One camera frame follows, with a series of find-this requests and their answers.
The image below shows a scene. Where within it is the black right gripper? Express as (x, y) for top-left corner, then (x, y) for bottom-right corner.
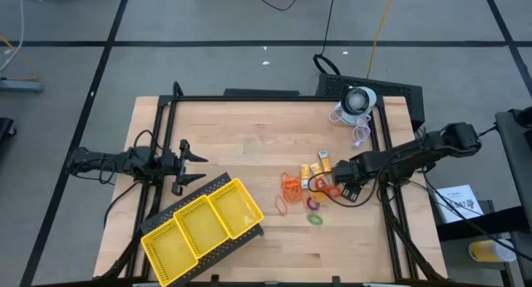
(331, 156), (367, 203)

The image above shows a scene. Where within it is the grey stand foot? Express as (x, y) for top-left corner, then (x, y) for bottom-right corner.
(0, 77), (45, 95)

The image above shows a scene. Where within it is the black side table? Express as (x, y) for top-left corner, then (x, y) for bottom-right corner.
(493, 106), (532, 287)

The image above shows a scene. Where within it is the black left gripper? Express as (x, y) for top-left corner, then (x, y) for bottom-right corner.
(160, 138), (209, 196)

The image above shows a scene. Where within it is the yellow hanging cable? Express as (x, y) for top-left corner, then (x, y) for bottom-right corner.
(365, 0), (399, 79)

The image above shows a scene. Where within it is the yellow and white cup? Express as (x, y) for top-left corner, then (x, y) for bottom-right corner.
(468, 239), (517, 264)

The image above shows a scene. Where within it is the black perforated computer case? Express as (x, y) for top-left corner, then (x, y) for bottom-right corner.
(315, 72), (426, 132)

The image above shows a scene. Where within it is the white printed paper sheet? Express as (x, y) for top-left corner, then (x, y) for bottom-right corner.
(433, 184), (485, 225)

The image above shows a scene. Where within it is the white floor cable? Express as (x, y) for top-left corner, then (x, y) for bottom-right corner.
(0, 0), (26, 72)

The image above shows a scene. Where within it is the black hanging cable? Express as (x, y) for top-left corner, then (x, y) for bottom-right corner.
(312, 0), (342, 76)

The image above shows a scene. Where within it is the white tipped bucket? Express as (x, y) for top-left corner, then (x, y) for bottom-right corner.
(339, 86), (378, 126)

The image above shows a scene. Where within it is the black perforated metal stand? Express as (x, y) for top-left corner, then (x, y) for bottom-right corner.
(139, 172), (266, 287)

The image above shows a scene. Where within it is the orange rubber band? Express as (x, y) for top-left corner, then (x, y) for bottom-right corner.
(280, 172), (298, 196)
(282, 176), (303, 200)
(284, 178), (304, 205)
(274, 194), (288, 216)

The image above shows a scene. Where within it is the black object on floor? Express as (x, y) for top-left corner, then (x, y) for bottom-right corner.
(0, 116), (17, 143)

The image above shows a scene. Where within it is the black crossbar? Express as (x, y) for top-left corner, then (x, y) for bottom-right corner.
(436, 205), (529, 242)

